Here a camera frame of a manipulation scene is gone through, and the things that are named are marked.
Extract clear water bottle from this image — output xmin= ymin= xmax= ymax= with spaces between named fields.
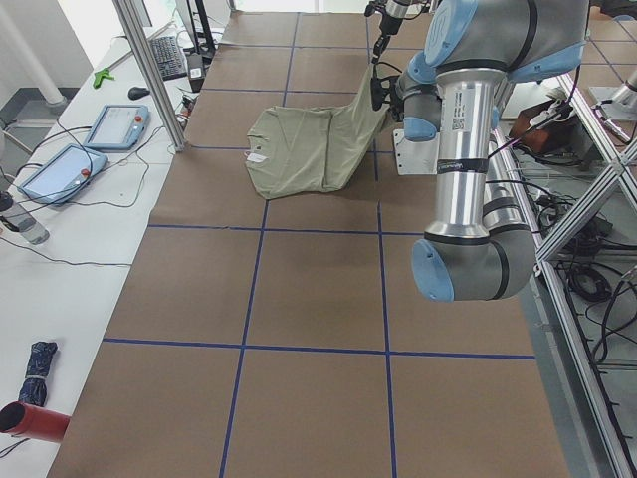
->
xmin=0 ymin=191 xmax=50 ymax=245

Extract olive green long-sleeve shirt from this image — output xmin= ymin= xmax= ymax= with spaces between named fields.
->
xmin=245 ymin=66 xmax=391 ymax=199

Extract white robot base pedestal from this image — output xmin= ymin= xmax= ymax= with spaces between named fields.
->
xmin=392 ymin=128 xmax=439 ymax=175

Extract white red hang tag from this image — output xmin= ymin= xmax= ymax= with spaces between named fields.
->
xmin=246 ymin=152 xmax=267 ymax=163

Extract aluminium truss frame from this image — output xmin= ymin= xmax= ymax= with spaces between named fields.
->
xmin=503 ymin=75 xmax=636 ymax=477

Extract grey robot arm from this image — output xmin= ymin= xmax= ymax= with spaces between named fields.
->
xmin=363 ymin=0 xmax=431 ymax=64
xmin=370 ymin=1 xmax=589 ymax=302

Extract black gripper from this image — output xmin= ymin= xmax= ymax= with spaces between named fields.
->
xmin=370 ymin=75 xmax=401 ymax=118
xmin=371 ymin=14 xmax=403 ymax=65

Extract red cylinder tube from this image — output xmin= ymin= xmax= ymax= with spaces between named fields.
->
xmin=1 ymin=401 xmax=71 ymax=443

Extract near blue teach pendant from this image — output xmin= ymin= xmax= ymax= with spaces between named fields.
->
xmin=18 ymin=144 xmax=108 ymax=204

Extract green plastic tool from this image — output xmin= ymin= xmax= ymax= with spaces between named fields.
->
xmin=93 ymin=68 xmax=115 ymax=89

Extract aluminium frame post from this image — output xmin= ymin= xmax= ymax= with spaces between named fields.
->
xmin=112 ymin=0 xmax=186 ymax=152

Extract black keyboard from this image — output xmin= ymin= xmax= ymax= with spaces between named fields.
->
xmin=148 ymin=36 xmax=187 ymax=81

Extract blue teach pendant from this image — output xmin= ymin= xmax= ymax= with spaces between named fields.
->
xmin=84 ymin=105 xmax=149 ymax=152
xmin=18 ymin=144 xmax=108 ymax=204

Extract far blue teach pendant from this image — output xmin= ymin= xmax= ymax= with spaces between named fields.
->
xmin=84 ymin=105 xmax=149 ymax=152

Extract black power adapter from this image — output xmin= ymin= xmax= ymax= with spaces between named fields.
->
xmin=186 ymin=53 xmax=205 ymax=82

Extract black computer mouse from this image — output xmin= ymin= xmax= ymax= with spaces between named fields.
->
xmin=127 ymin=87 xmax=150 ymax=101

